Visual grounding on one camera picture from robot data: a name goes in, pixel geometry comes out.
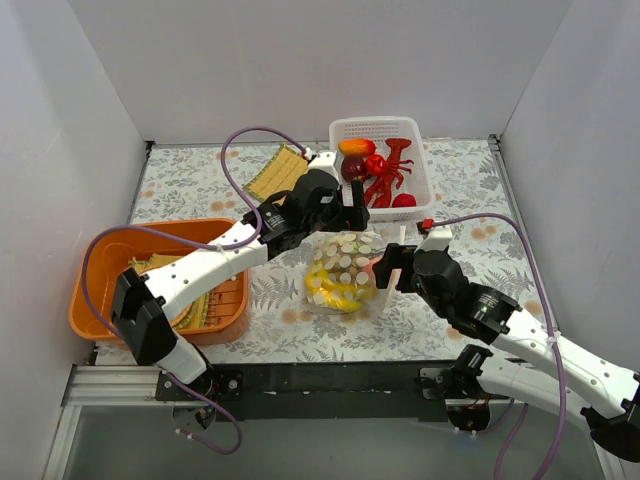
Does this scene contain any clear polka dot zip bag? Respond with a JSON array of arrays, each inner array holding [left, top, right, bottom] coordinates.
[[304, 230, 399, 315]]

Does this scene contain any yellow fake banana bunch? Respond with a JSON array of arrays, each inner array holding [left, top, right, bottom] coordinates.
[[304, 262, 377, 313]]

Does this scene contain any fake peach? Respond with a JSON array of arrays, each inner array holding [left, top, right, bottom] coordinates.
[[361, 256, 381, 278]]

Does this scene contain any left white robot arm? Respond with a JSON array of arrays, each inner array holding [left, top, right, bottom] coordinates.
[[111, 169, 369, 400]]

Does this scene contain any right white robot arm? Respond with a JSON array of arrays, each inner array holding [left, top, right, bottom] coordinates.
[[373, 244, 639, 463]]

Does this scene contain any dark red fake apple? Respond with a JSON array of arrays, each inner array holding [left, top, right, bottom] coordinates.
[[340, 155, 368, 183]]

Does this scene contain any red fake lobster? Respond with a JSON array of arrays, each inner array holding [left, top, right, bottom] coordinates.
[[364, 138, 414, 209]]

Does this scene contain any red fake pepper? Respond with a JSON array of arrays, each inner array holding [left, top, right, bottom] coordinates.
[[365, 154, 387, 177]]

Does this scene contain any fake orange mango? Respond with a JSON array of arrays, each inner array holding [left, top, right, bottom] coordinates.
[[338, 138, 376, 157]]

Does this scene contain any red fake strawberry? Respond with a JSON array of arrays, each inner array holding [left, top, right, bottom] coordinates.
[[392, 193, 417, 208]]

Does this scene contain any yellow woven mat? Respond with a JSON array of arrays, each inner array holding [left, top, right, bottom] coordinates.
[[244, 144, 308, 201]]

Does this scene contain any white plastic basket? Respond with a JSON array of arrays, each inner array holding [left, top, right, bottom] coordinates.
[[329, 116, 435, 222]]

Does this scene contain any orange plastic tub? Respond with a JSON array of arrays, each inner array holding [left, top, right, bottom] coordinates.
[[69, 218, 250, 349]]

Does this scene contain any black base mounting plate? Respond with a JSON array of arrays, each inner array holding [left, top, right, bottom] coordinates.
[[154, 362, 494, 431]]

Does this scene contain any bamboo mat in tub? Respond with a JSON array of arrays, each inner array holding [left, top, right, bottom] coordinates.
[[129, 253, 220, 330]]

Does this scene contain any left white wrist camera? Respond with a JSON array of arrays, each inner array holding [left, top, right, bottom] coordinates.
[[307, 150, 340, 183]]

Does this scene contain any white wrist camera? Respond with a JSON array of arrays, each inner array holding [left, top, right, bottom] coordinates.
[[417, 219, 453, 251], [307, 150, 340, 183]]

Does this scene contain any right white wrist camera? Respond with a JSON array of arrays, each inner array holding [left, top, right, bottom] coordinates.
[[417, 219, 453, 251]]

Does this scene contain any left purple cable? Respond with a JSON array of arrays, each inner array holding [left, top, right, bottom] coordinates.
[[82, 125, 314, 455]]

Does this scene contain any purple cable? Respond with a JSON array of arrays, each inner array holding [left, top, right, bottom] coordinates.
[[429, 213, 569, 480], [82, 125, 314, 455]]

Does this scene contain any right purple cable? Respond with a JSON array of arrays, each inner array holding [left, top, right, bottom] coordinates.
[[429, 213, 569, 480]]

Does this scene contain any aluminium frame rail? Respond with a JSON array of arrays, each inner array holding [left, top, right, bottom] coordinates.
[[62, 363, 166, 407]]

